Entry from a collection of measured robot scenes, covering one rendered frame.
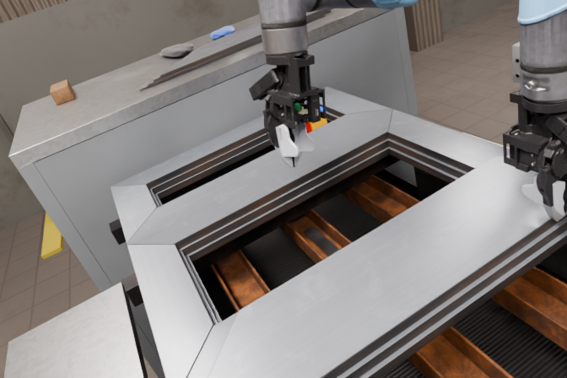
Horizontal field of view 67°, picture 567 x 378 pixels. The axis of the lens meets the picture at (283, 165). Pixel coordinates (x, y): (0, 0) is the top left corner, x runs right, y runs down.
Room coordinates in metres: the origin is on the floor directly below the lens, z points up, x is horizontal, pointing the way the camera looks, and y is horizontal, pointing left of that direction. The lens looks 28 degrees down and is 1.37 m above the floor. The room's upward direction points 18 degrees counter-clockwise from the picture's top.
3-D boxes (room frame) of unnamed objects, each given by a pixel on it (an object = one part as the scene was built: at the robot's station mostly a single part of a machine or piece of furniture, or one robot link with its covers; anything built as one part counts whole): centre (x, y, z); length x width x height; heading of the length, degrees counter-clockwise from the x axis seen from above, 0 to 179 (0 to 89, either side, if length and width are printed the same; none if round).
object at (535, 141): (0.51, -0.37, 1.01); 0.09 x 0.08 x 0.12; 19
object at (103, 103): (1.58, 0.15, 1.03); 1.30 x 0.60 x 0.04; 109
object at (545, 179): (0.48, -0.36, 0.95); 0.05 x 0.02 x 0.09; 109
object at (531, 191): (0.50, -0.36, 0.91); 0.06 x 0.03 x 0.09; 19
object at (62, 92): (1.54, 0.65, 1.08); 0.12 x 0.06 x 0.05; 17
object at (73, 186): (1.32, 0.06, 0.51); 1.30 x 0.04 x 1.01; 109
